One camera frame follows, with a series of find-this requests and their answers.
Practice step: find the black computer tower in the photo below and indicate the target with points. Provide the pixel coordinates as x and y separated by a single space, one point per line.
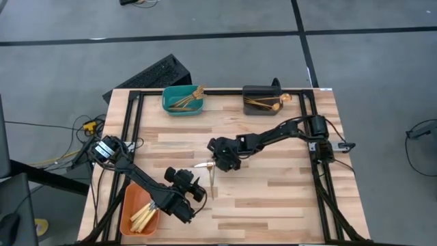
153 76

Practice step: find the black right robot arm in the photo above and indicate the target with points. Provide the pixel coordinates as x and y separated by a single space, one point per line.
273 135

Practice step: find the dark grey plastic bin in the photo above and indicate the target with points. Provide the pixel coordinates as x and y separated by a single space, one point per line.
259 89

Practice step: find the grey plug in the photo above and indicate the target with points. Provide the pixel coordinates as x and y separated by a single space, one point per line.
341 146

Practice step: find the grey panel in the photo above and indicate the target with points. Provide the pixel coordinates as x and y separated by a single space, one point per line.
4 136

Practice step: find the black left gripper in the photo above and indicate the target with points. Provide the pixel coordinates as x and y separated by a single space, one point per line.
184 182

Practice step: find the orange plastic bin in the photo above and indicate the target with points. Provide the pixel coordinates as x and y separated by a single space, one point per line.
128 205

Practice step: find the black plastic bracket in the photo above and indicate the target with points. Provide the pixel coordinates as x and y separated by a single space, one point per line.
276 83

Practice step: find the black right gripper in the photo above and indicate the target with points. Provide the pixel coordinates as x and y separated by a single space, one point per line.
225 153

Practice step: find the black stand base bar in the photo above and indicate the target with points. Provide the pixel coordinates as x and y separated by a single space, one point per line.
51 177

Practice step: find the yellow floor sticker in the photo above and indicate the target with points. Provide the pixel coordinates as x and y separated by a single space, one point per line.
41 227

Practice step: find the teal plastic bin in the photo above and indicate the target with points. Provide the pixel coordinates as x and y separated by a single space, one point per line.
174 93

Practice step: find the gold spoon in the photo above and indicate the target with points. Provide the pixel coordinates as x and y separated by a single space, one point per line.
276 106
256 102
286 98

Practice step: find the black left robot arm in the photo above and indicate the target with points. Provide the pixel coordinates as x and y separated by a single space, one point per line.
136 177

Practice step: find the yellow plug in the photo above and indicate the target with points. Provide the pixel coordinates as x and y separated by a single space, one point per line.
89 126

